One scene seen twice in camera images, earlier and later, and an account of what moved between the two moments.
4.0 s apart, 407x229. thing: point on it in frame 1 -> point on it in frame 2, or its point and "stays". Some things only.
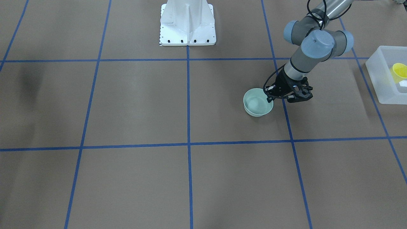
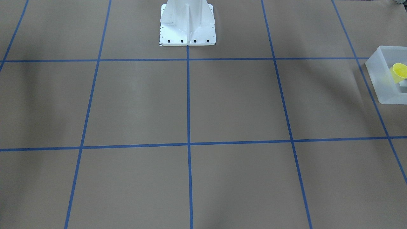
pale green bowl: (255, 103) -> (403, 86)
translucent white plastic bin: (379, 65) stays
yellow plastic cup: (399, 72) stays
